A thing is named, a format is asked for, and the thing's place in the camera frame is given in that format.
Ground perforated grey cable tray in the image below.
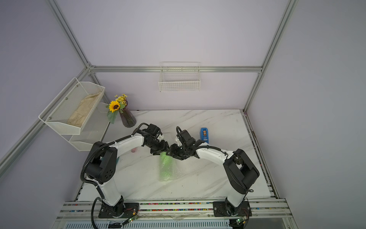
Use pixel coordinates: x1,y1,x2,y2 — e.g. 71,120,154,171
63,219,233,229

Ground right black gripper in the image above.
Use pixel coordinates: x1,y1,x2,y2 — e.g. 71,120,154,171
166,144,189,160

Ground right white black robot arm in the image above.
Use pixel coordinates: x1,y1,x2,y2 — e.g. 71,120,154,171
166,140,260,208

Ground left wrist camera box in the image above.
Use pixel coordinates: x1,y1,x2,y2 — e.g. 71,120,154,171
146,124,162,137

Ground aluminium front rail frame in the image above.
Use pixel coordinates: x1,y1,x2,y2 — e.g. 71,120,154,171
56,198,293,221

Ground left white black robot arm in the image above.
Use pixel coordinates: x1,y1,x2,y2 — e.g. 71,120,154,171
80,134,169,207

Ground dark ribbed glass vase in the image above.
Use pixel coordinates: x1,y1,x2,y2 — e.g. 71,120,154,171
120,102,137,128

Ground blue tape dispenser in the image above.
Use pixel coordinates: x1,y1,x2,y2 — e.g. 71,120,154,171
200,127,209,143

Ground white wire wall basket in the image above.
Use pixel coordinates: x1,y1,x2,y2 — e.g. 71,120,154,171
158,62,201,92

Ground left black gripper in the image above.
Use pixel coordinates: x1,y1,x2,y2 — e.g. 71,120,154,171
146,139,170,156

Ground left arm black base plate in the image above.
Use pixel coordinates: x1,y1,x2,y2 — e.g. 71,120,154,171
98,202,140,219

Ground white mesh upper shelf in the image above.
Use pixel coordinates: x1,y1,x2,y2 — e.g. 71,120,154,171
39,78,105,135

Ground clear bubble wrap sheet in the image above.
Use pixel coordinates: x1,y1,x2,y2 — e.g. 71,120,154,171
158,152,182,182

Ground black corrugated cable hose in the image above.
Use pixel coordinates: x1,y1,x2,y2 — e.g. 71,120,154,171
79,122,149,229

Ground white mesh lower shelf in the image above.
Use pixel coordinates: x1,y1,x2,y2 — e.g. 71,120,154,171
68,103,110,152

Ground aluminium cage frame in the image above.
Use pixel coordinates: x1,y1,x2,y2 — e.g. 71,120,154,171
1,1,298,179

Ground white mesh shelf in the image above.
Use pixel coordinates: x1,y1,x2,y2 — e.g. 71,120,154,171
68,103,110,152
39,78,105,135

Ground sunflower bouquet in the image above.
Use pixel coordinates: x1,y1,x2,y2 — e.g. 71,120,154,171
106,94,128,124

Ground beige folded cloth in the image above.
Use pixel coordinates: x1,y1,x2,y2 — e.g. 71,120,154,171
67,93,101,127

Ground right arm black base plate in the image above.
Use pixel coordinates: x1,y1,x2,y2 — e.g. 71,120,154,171
213,198,252,217

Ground green plastic wine glass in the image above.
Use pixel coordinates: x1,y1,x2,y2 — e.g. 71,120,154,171
159,152,173,181

